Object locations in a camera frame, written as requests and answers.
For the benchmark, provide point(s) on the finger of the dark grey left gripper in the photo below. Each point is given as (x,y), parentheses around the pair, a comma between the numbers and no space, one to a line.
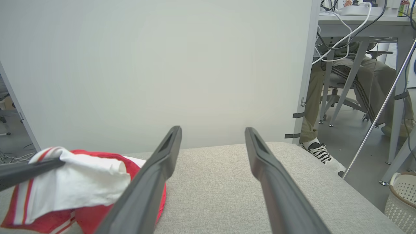
(19,180)
(22,169)

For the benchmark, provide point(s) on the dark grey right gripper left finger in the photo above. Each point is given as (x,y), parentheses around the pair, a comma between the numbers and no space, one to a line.
(143,201)

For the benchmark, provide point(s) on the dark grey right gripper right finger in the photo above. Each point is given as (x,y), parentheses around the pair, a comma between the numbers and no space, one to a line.
(282,208)

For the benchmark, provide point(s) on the red and white jersey garment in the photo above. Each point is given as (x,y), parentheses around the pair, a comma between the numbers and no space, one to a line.
(81,182)

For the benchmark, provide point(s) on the black and white striped sneaker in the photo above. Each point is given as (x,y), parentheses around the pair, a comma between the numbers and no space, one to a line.
(320,152)

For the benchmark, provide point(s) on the black tape strip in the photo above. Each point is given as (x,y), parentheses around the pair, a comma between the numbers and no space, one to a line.
(292,136)
(298,115)

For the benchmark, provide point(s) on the white perforated laundry basket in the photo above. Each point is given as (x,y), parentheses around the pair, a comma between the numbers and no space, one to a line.
(404,201)

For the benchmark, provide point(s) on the chrome metal pole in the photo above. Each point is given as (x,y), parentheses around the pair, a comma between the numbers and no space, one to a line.
(377,114)

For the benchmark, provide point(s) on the grey office chair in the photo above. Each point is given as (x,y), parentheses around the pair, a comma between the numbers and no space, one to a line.
(336,81)

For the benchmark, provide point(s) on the white partition panel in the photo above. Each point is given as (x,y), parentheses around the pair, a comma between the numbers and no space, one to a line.
(162,65)

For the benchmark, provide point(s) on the seated person in olive trousers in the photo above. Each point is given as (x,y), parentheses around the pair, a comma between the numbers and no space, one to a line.
(370,81)

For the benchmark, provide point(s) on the grey desk with slanted legs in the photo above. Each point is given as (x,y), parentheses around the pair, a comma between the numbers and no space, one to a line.
(357,27)

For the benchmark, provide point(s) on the white power strip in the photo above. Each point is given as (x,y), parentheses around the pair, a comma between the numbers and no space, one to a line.
(357,11)

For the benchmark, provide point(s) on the small bottle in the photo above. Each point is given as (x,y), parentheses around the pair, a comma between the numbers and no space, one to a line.
(404,7)

